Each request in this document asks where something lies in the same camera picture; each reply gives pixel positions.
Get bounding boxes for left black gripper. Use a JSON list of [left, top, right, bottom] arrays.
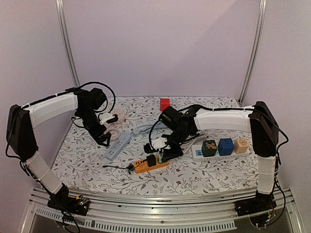
[[77, 107, 112, 147]]

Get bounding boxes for green plug adapter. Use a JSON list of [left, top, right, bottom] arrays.
[[158, 153, 167, 164]]

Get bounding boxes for white multicolour power strip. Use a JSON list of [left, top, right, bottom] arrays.
[[191, 145, 252, 162]]

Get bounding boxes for black power adapter with cable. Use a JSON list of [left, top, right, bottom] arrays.
[[103, 154, 156, 174]]

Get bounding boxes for dark green cube socket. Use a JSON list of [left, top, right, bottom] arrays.
[[201, 140, 217, 157]]

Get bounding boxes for orange power strip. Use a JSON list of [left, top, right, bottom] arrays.
[[133, 155, 170, 174]]

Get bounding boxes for blue cube socket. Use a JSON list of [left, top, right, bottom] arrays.
[[218, 138, 234, 156]]

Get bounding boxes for beige cube socket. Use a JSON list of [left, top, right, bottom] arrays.
[[234, 138, 248, 154]]

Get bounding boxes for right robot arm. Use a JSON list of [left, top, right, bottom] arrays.
[[143, 101, 284, 216]]

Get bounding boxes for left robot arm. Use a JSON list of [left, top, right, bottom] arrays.
[[6, 86, 119, 216]]

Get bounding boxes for pink round power strip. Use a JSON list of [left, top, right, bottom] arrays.
[[107, 110, 126, 142]]

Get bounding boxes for light blue power strip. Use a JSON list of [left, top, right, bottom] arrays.
[[104, 121, 171, 161]]

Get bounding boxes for floral table mat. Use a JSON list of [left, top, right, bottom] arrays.
[[52, 97, 258, 196]]

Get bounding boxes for red cube socket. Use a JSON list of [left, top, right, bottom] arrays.
[[160, 98, 170, 112]]

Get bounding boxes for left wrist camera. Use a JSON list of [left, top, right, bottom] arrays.
[[98, 113, 119, 125]]

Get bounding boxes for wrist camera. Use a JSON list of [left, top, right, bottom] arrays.
[[143, 137, 171, 153], [98, 113, 119, 125]]

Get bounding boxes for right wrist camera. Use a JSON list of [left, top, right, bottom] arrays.
[[143, 137, 171, 153]]

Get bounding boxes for white coiled cable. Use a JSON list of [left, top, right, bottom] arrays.
[[179, 131, 211, 152]]

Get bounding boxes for front aluminium rail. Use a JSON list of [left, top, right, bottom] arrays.
[[20, 186, 302, 233]]

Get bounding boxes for left aluminium frame post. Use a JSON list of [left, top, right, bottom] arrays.
[[55, 0, 80, 87]]

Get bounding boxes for aluminium frame post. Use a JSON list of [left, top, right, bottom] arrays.
[[237, 0, 267, 105], [55, 0, 80, 87]]

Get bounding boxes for right aluminium frame post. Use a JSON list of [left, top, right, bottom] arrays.
[[237, 0, 267, 105]]

